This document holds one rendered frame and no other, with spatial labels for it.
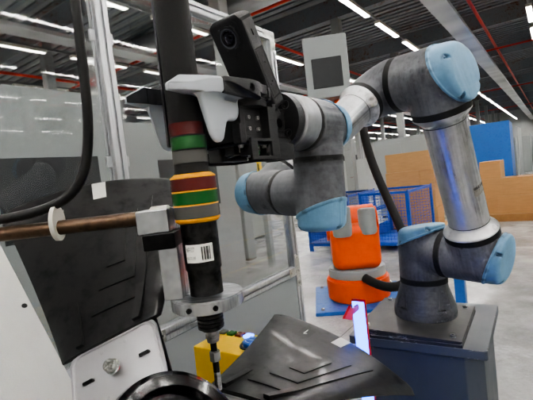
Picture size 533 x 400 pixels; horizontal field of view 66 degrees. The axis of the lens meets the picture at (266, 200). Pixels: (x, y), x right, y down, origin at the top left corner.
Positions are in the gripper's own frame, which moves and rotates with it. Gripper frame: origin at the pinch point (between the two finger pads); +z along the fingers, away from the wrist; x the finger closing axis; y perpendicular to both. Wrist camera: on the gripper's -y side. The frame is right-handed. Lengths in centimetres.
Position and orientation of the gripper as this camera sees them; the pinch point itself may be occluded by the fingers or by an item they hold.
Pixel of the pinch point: (155, 86)
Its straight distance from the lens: 39.4
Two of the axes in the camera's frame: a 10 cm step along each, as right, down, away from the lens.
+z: -5.7, 1.0, -8.1
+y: 1.1, 9.9, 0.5
